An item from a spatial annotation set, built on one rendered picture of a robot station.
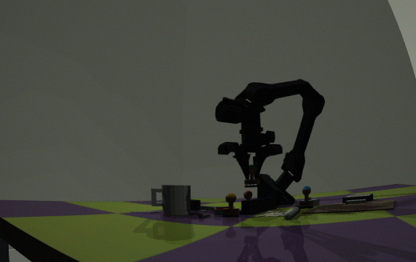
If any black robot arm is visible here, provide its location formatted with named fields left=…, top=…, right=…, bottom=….
left=215, top=79, right=325, bottom=193

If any dark grey mug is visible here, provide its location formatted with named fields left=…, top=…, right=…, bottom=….
left=151, top=185, right=191, bottom=216

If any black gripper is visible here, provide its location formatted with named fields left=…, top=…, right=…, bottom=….
left=218, top=123, right=283, bottom=180

